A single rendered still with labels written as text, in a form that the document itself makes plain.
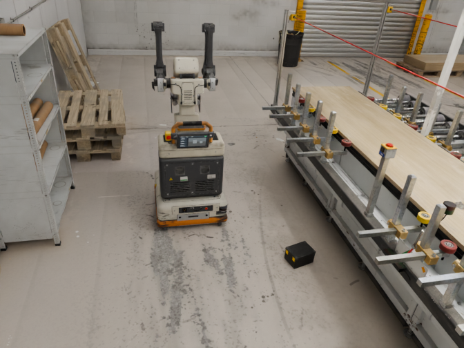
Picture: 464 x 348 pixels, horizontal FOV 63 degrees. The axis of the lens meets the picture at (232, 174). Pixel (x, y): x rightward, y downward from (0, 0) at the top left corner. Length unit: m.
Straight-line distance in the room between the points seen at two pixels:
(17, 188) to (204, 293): 1.58
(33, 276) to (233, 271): 1.51
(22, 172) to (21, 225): 0.49
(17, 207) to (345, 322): 2.55
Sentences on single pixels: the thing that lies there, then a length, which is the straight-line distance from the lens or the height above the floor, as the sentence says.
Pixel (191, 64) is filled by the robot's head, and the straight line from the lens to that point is 3.28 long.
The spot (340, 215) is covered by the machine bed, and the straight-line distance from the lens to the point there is 3.56.
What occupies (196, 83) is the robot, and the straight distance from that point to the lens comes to 3.25.
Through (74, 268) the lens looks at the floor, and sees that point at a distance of 3.24.
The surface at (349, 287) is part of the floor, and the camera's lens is 3.17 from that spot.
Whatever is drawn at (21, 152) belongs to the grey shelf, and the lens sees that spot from 3.03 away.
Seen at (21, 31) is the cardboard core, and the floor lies 1.59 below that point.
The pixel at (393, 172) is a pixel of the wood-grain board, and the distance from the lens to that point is 2.90.
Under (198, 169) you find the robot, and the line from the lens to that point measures 3.18.
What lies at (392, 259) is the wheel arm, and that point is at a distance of 2.16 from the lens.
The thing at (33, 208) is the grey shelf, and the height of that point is 0.39.
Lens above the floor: 2.18
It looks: 31 degrees down
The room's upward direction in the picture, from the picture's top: 4 degrees clockwise
